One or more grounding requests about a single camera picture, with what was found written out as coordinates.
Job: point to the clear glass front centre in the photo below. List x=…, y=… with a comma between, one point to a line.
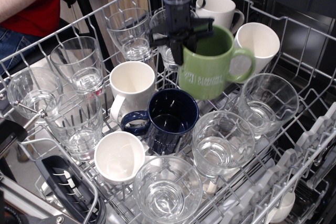
x=167, y=189

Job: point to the clear glass centre right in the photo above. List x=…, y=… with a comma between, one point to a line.
x=222, y=142

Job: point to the grey wire dishwasher rack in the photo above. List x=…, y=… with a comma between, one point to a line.
x=300, y=158

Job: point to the tall white mug rear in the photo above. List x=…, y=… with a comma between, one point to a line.
x=224, y=13

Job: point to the person in red shirt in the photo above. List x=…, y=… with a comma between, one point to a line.
x=23, y=22

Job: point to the black rack handle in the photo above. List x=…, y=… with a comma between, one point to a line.
x=69, y=187

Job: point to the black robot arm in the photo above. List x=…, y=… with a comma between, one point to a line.
x=180, y=29

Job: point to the clear glass far left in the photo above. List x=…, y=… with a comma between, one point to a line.
x=32, y=89

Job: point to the tall white cup tilted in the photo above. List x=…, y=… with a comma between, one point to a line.
x=261, y=40

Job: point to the white mug with handle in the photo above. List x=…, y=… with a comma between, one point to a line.
x=132, y=84

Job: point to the white bowl lower rack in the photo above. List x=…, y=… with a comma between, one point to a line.
x=278, y=214

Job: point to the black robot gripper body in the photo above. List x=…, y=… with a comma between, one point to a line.
x=179, y=25

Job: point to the white mug front tilted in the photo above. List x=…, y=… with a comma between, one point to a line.
x=118, y=157

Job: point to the navy blue ceramic mug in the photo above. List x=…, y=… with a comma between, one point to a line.
x=166, y=124

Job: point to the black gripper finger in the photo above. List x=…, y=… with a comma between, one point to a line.
x=191, y=43
x=176, y=47

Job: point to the clear glass rear left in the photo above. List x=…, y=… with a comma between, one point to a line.
x=128, y=29

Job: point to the tall clear glass left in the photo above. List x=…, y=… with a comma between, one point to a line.
x=79, y=61

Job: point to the clear glass rear centre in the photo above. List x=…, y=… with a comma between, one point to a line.
x=157, y=20

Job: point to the clear glass front left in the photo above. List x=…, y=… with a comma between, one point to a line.
x=76, y=120

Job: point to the green ceramic mug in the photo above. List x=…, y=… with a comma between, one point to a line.
x=205, y=71

